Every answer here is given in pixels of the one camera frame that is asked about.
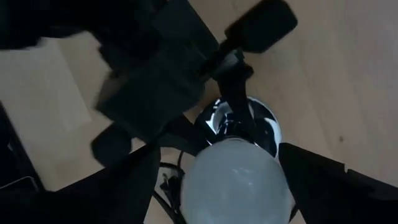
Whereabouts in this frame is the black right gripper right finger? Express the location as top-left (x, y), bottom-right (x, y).
top-left (278, 142), bottom-right (398, 224)

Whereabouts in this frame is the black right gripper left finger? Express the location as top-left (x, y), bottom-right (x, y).
top-left (0, 142), bottom-right (162, 224)

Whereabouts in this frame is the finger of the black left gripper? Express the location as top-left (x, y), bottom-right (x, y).
top-left (211, 0), bottom-right (299, 141)
top-left (90, 114), bottom-right (213, 168)

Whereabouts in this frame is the chrome lamp base with socket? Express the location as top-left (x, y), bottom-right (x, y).
top-left (194, 95), bottom-right (283, 162)

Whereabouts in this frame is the white light bulb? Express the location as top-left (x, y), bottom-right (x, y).
top-left (180, 138), bottom-right (296, 224)

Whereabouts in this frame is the black lamp power cord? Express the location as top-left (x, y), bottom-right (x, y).
top-left (151, 151), bottom-right (300, 224)

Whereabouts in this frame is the black aluminium table frame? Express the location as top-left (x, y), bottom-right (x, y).
top-left (0, 102), bottom-right (45, 192)

